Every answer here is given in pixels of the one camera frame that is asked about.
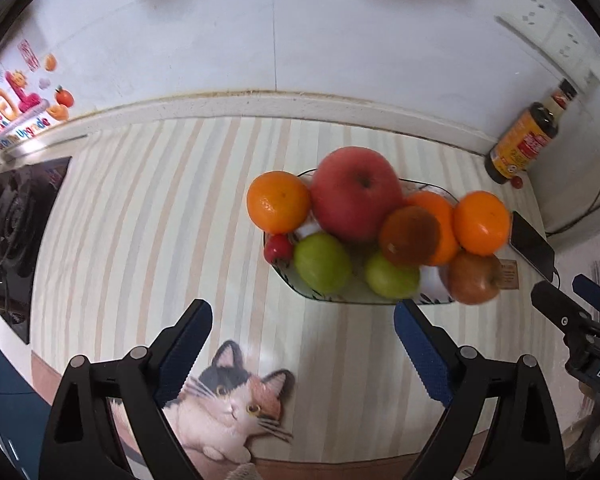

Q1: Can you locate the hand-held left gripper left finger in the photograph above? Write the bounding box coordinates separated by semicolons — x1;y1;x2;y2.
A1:
39;298;214;480

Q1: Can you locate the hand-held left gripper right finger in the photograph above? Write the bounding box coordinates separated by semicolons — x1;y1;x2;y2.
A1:
393;300;566;480

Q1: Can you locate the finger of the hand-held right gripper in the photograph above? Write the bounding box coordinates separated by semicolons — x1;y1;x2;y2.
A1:
531;281;598;343
572;274;600;313

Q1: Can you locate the leaf print ceramic plate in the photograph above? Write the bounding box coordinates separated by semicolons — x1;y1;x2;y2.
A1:
262;167;481;307

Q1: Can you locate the russet red apple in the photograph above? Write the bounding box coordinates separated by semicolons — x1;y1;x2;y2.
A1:
446;251;502;306

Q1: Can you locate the green apple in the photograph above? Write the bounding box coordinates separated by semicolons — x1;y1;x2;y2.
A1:
364;250;422;299
293;232;353;295

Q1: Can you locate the orange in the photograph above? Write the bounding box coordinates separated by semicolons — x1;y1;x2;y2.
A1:
246;171;312;233
452;191;511;257
405;191;461;267

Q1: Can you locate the brown round fruit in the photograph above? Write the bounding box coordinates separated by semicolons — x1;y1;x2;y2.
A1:
378;206;441;267

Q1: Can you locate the small red fruit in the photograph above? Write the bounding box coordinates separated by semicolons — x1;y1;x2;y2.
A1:
264;233;294;262

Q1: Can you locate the small brown card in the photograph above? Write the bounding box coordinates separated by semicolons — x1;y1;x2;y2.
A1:
495;258;520;291

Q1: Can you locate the black smartphone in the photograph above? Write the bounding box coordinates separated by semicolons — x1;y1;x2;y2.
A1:
509;210;557;281

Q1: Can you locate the striped cat print mat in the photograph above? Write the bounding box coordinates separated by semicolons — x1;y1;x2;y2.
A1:
30;115;561;466

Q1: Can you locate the dark sauce bottle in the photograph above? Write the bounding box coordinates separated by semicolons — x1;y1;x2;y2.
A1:
485;78;578;184

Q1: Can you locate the large red apple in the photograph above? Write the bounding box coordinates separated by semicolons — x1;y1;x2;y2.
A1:
310;146;406;243

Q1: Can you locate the dark blue cabinet front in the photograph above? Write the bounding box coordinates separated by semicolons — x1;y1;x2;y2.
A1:
0;320;51;480

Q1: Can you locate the black gas stove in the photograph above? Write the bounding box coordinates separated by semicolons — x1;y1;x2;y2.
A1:
0;156;73;346

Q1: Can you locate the black cable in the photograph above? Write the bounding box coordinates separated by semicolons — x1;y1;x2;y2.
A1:
545;157;600;237

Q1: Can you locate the white wall socket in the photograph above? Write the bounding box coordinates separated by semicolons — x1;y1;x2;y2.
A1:
520;0;556;31
555;25;588;58

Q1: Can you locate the colourful wall sticker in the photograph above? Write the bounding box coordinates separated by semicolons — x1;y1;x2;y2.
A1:
0;71;76;153

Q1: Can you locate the red white wall sticker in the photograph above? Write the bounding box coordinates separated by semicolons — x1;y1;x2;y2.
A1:
19;40;41;72

